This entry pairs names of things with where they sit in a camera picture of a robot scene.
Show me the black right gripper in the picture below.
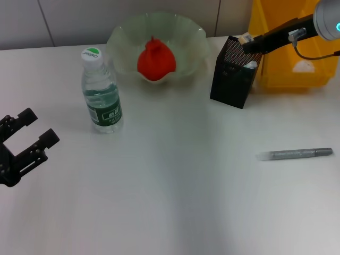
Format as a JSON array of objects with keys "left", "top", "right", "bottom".
[{"left": 243, "top": 14, "right": 318, "bottom": 55}]

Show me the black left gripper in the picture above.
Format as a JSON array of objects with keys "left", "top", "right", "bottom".
[{"left": 0, "top": 107, "right": 60, "bottom": 188}]

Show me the black mesh pen holder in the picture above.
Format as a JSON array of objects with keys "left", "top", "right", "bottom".
[{"left": 209, "top": 36, "right": 264, "bottom": 109}]

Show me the white paper ball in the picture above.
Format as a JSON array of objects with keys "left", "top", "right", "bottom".
[{"left": 292, "top": 60, "right": 317, "bottom": 72}]

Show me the clear plastic water bottle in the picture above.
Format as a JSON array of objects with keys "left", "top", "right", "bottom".
[{"left": 81, "top": 47, "right": 124, "bottom": 135}]

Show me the orange fruit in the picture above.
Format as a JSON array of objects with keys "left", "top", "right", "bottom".
[{"left": 137, "top": 36, "right": 177, "bottom": 82}]

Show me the silver marker pen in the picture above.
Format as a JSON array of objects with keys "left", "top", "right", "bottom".
[{"left": 255, "top": 147, "right": 333, "bottom": 162}]

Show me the green glass fruit bowl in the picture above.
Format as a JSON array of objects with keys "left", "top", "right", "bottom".
[{"left": 106, "top": 12, "right": 210, "bottom": 86}]

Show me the yellow plastic storage bin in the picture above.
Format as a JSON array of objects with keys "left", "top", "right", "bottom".
[{"left": 248, "top": 0, "right": 340, "bottom": 89}]

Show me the right gripper dark cable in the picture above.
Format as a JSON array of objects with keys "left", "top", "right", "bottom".
[{"left": 288, "top": 28, "right": 340, "bottom": 61}]

